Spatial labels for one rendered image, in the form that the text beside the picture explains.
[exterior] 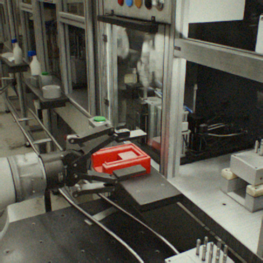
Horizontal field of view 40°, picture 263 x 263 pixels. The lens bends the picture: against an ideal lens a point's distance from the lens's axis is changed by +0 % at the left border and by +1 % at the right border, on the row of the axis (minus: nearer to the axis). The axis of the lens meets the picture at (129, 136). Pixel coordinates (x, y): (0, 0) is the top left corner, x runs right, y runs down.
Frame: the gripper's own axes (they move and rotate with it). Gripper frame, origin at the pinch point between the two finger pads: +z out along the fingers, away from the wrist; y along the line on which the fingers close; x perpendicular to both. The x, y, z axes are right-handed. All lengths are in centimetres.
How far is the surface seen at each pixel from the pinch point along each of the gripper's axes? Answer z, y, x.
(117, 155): 11.8, -17.9, 33.9
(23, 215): -4, -112, 156
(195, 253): 7.8, -19.6, -14.5
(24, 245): -21, -44, 37
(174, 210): 38, -49, 37
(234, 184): 34.5, -18.5, 3.4
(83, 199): 39, -112, 156
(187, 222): 38, -49, 28
